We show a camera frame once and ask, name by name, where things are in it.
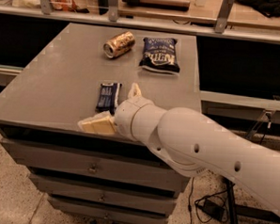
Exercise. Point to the blue rxbar wrapper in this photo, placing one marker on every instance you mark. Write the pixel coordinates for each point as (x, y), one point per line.
(109, 94)

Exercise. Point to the grey metal railing frame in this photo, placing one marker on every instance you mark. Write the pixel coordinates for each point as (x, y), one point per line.
(240, 16)

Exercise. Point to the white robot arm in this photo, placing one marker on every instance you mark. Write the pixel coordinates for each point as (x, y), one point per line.
(189, 142)

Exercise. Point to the black metal floor stand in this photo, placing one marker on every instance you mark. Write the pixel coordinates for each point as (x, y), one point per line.
(236, 210)

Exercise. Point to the top grey drawer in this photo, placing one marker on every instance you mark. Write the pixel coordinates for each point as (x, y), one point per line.
(95, 164)

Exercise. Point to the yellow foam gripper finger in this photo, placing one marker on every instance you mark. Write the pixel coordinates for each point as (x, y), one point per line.
(100, 124)
(135, 91)

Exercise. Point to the dark blue chips bag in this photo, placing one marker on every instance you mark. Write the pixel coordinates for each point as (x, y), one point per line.
(159, 55)

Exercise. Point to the gold soda can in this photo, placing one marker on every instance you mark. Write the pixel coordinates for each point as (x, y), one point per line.
(119, 45)

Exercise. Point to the grey drawer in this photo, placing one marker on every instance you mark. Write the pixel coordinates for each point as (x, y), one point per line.
(95, 164)
(103, 211)
(104, 194)

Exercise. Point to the grey drawer cabinet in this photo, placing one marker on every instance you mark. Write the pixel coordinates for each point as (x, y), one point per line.
(61, 86)

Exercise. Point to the bottom grey drawer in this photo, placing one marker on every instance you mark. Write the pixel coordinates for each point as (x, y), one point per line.
(103, 211)

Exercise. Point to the middle grey drawer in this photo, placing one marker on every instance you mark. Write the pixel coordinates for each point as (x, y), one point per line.
(104, 194)

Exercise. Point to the black power adapter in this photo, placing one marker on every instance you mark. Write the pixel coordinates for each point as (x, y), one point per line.
(213, 209)

